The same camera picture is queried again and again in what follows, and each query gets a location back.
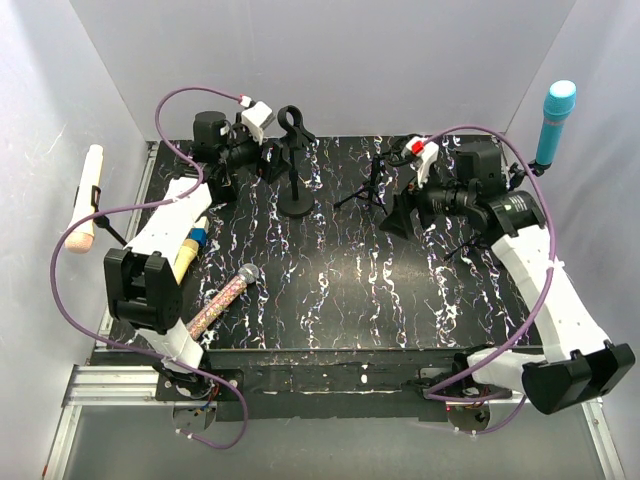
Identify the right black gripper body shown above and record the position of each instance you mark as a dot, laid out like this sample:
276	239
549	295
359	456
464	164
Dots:
446	199

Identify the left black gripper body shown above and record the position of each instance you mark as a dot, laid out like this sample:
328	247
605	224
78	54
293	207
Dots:
244	153

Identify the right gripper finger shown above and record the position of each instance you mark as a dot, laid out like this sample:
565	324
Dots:
398	223
404	200

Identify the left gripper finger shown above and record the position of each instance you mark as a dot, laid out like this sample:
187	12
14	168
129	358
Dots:
279	154
264	170

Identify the black round-base mic stand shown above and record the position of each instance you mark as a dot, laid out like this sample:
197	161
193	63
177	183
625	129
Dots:
298	201

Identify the black tripod shock-mount stand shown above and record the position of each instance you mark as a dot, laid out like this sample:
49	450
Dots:
369	191

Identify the glitter silver-head microphone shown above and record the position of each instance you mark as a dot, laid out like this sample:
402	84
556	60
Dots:
245	276

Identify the cream yellow microphone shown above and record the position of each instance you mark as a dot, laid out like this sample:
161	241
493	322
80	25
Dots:
186	254

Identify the teal blue microphone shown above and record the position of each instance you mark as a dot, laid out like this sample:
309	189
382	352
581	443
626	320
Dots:
558	104

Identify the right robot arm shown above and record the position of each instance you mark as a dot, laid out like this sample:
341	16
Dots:
579	362

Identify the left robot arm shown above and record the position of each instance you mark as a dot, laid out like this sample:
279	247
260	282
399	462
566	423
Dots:
143	277

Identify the pale pink microphone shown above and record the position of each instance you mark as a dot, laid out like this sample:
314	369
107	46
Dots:
81	238

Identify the blue white small box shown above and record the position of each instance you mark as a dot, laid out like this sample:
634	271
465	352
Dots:
199	235

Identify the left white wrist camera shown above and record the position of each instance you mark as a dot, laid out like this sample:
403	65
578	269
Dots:
256	117

